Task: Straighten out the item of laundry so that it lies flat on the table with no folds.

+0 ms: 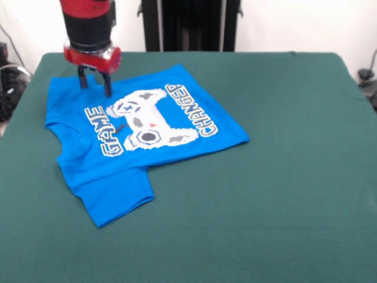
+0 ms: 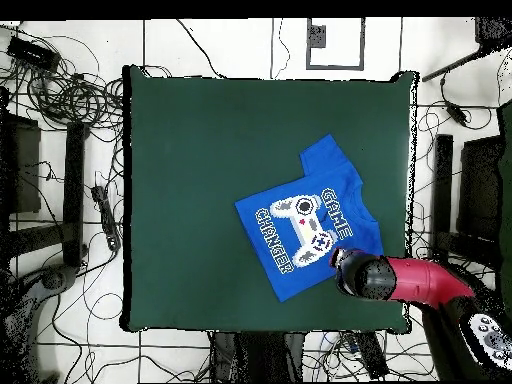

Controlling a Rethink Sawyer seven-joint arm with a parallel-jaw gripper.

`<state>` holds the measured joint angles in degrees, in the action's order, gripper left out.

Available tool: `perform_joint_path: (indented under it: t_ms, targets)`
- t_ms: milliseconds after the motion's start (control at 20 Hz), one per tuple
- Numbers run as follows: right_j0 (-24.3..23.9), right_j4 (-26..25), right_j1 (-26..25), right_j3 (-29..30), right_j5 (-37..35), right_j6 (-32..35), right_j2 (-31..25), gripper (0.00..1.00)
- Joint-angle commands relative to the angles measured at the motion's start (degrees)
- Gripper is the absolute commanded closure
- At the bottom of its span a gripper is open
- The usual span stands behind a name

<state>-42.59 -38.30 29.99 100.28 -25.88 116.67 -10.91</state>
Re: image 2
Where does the black power strip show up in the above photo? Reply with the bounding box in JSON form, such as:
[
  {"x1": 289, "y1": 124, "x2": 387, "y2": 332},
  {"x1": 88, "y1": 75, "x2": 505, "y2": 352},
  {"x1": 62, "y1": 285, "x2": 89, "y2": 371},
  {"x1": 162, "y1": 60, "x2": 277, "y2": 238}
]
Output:
[
  {"x1": 90, "y1": 184, "x2": 122, "y2": 252},
  {"x1": 353, "y1": 330, "x2": 390, "y2": 380}
]

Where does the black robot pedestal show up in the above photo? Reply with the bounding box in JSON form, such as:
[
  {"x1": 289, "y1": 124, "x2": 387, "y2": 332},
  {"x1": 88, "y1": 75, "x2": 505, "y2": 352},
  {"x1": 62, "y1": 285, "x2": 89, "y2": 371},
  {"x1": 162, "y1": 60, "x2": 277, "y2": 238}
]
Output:
[{"x1": 209, "y1": 330, "x2": 307, "y2": 383}]

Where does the dark green table cloth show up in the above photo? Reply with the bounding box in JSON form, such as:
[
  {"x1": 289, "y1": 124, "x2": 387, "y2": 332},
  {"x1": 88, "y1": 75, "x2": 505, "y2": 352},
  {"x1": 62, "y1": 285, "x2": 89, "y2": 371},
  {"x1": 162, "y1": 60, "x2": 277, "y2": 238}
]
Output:
[{"x1": 121, "y1": 65, "x2": 419, "y2": 333}]

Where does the black rod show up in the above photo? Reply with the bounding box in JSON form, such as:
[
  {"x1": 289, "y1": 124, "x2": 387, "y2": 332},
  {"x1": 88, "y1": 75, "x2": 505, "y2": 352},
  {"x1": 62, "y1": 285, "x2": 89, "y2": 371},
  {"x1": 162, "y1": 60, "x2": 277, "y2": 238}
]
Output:
[{"x1": 421, "y1": 47, "x2": 487, "y2": 83}]

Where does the coiled black cable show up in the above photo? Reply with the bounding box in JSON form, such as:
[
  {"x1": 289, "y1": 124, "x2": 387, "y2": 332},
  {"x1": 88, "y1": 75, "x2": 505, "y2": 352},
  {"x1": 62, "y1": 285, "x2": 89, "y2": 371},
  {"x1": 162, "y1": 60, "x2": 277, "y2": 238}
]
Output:
[{"x1": 27, "y1": 71, "x2": 125, "y2": 131}]

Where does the grey square frame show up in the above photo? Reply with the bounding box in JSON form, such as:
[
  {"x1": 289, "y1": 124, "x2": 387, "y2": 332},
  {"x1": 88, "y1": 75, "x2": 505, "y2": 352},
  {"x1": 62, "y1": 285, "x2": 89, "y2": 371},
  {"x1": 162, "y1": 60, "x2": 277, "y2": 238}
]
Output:
[{"x1": 306, "y1": 17, "x2": 366, "y2": 71}]

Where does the thin black cable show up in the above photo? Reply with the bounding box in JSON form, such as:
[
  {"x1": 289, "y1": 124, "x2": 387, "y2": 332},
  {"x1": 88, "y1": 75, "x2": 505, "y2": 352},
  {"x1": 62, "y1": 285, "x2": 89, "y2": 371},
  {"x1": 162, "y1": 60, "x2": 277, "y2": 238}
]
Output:
[{"x1": 271, "y1": 17, "x2": 292, "y2": 80}]

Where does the small dark grey square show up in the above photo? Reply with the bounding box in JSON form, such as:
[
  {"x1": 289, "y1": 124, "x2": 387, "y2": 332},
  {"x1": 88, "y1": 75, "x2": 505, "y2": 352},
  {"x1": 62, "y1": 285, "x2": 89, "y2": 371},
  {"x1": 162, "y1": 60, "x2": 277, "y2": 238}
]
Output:
[{"x1": 309, "y1": 24, "x2": 327, "y2": 49}]

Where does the long black cable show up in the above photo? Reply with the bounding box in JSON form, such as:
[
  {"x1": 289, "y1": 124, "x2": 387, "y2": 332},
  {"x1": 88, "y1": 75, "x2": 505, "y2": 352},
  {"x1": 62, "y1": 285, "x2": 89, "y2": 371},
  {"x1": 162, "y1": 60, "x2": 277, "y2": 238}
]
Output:
[{"x1": 175, "y1": 18, "x2": 228, "y2": 80}]

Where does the black flat panel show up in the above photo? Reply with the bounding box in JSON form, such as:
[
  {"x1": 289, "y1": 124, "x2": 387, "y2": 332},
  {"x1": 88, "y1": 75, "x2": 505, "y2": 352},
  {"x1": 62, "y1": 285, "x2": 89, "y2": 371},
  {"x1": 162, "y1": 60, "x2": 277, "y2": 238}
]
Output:
[
  {"x1": 0, "y1": 113, "x2": 42, "y2": 215},
  {"x1": 457, "y1": 135, "x2": 505, "y2": 241}
]

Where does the blue shirt with white print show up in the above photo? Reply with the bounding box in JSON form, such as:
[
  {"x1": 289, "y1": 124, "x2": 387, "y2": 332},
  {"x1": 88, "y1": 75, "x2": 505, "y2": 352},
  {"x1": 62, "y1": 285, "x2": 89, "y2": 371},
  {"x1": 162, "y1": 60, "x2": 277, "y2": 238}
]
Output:
[{"x1": 234, "y1": 133, "x2": 384, "y2": 303}]

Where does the black inline cable adapter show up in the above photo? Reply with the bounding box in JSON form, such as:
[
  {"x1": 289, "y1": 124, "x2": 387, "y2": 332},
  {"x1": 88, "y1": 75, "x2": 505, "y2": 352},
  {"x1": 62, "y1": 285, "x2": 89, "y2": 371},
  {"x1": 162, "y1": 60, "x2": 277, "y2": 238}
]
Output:
[{"x1": 444, "y1": 100, "x2": 470, "y2": 127}]

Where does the black stand bar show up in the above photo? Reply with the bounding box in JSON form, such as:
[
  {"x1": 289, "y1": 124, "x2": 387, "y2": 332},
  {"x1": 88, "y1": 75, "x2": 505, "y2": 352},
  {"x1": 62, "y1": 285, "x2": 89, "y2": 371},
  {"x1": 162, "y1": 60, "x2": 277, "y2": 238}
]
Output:
[
  {"x1": 62, "y1": 121, "x2": 87, "y2": 267},
  {"x1": 433, "y1": 133, "x2": 454, "y2": 261}
]

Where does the black speckled block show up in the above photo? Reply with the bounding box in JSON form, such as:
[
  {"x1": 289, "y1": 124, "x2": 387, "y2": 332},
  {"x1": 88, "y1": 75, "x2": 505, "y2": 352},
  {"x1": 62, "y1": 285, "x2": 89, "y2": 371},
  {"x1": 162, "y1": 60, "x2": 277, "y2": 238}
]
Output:
[{"x1": 474, "y1": 16, "x2": 512, "y2": 51}]

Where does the black stand base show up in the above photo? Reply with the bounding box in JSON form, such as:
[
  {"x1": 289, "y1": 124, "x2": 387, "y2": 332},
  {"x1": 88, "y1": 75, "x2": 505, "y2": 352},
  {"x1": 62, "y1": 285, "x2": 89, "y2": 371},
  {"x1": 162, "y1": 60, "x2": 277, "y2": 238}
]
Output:
[{"x1": 0, "y1": 263, "x2": 79, "y2": 383}]

